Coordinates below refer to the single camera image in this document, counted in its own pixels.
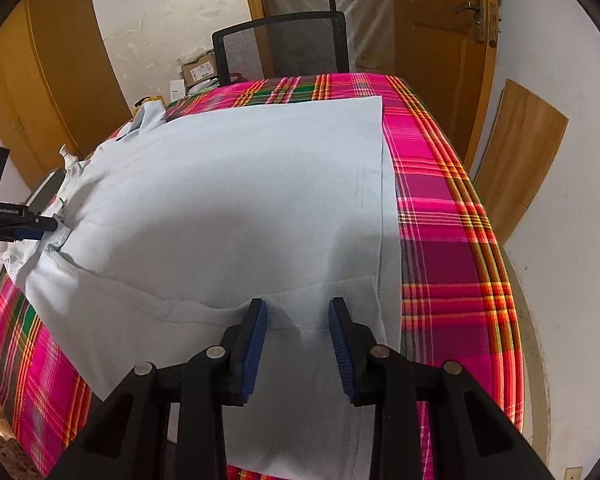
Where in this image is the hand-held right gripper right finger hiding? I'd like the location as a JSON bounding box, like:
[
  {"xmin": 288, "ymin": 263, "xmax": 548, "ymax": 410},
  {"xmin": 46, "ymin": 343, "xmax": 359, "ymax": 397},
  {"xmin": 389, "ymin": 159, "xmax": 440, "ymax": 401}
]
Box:
[{"xmin": 328, "ymin": 296, "xmax": 551, "ymax": 480}]

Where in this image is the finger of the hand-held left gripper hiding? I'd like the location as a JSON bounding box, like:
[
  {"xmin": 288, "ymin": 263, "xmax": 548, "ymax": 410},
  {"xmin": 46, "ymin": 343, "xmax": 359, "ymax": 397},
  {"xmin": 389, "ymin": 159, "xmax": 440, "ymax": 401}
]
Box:
[{"xmin": 15, "ymin": 215, "xmax": 60, "ymax": 241}]

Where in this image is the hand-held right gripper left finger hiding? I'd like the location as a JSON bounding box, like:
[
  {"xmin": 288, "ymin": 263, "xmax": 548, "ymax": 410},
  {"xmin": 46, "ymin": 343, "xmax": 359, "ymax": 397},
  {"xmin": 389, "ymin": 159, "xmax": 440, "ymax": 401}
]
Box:
[{"xmin": 47, "ymin": 297, "xmax": 268, "ymax": 480}]

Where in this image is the light blue shirt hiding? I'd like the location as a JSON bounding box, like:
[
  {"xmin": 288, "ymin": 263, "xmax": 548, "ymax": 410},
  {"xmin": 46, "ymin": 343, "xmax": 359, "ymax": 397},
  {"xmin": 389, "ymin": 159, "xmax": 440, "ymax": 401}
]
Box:
[{"xmin": 2, "ymin": 96, "xmax": 403, "ymax": 480}]

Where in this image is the pink plaid tablecloth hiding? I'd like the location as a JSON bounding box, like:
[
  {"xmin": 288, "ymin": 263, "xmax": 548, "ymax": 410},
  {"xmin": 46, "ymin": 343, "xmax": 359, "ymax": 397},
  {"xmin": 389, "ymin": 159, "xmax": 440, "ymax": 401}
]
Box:
[{"xmin": 0, "ymin": 72, "xmax": 526, "ymax": 480}]

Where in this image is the wooden wardrobe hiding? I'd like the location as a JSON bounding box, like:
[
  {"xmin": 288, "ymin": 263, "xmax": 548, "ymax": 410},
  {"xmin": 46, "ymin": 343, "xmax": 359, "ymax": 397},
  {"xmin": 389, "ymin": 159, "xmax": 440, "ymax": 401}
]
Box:
[{"xmin": 0, "ymin": 0, "xmax": 131, "ymax": 186}]

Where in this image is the yellow bag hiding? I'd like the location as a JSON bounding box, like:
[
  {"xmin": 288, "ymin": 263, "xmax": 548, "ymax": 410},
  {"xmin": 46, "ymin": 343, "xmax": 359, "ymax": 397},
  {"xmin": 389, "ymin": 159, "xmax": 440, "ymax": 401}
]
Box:
[{"xmin": 132, "ymin": 95, "xmax": 163, "ymax": 116}]

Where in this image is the cardboard box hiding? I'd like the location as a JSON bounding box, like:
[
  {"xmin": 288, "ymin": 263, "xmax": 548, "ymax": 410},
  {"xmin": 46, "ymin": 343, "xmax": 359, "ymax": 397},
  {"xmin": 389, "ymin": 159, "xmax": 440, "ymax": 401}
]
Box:
[{"xmin": 181, "ymin": 52, "xmax": 218, "ymax": 86}]

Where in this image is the wooden board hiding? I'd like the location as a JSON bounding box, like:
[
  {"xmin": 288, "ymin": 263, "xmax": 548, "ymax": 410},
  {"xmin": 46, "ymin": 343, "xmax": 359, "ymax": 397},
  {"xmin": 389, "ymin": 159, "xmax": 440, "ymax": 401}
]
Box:
[{"xmin": 472, "ymin": 78, "xmax": 569, "ymax": 246}]

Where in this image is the black mesh office chair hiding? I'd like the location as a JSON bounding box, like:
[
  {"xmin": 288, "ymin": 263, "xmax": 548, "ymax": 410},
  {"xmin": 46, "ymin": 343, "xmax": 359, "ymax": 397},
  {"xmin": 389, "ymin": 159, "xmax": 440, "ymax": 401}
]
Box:
[{"xmin": 211, "ymin": 11, "xmax": 351, "ymax": 86}]

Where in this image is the wooden door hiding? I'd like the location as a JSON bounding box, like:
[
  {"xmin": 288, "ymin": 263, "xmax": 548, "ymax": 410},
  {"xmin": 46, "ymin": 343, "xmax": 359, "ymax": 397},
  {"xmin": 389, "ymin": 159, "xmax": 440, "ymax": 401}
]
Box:
[{"xmin": 390, "ymin": 0, "xmax": 501, "ymax": 161}]

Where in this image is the clear plastic sheet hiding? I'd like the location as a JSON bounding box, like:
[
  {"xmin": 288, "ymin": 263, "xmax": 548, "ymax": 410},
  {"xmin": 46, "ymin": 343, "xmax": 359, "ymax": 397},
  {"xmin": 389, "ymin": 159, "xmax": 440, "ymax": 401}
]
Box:
[{"xmin": 257, "ymin": 0, "xmax": 396, "ymax": 71}]

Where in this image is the metal door handle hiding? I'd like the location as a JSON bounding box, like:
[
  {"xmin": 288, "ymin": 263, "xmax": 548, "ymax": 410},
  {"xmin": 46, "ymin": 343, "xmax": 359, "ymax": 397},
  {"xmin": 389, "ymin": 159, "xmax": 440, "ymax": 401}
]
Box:
[{"xmin": 455, "ymin": 0, "xmax": 498, "ymax": 48}]

